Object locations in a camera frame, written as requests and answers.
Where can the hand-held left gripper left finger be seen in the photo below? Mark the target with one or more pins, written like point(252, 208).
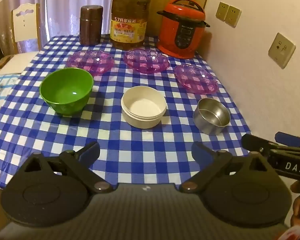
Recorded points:
point(90, 151)

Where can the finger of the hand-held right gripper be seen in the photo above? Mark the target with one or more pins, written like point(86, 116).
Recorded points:
point(252, 142)
point(287, 138)

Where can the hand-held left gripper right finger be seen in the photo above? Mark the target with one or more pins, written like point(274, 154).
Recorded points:
point(200, 151)

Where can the stainless steel bowl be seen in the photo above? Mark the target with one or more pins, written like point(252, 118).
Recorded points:
point(211, 120)

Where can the green plastic bowl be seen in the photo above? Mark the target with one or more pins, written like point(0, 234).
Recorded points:
point(64, 92)

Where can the white plastic bowl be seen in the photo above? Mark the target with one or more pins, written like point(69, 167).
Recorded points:
point(143, 107)

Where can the transparent purple plate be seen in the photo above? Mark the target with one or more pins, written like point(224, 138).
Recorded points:
point(147, 60)
point(89, 61)
point(196, 78)

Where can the blue white checkered tablecloth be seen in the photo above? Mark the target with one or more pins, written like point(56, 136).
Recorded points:
point(140, 150)

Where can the red white garment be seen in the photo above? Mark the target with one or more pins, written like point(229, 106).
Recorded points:
point(296, 233)

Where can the light blue patterned cloth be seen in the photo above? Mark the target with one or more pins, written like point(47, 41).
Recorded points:
point(4, 90)

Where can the red electric pressure cooker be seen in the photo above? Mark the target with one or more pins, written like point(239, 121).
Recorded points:
point(181, 30)

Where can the brown metal canister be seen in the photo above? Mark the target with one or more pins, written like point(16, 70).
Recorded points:
point(91, 25)

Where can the white wooden chair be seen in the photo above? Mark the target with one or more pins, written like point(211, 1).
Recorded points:
point(26, 30)

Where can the large cooking oil bottle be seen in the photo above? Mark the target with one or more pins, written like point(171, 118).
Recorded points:
point(129, 17)

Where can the sheer patterned curtain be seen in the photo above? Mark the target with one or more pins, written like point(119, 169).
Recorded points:
point(64, 2)

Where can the large beige wall socket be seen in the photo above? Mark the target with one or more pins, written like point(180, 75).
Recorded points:
point(281, 50)

